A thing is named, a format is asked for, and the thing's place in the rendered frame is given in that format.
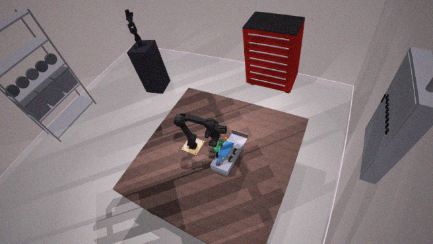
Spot green tray floor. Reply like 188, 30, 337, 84
214, 141, 223, 151

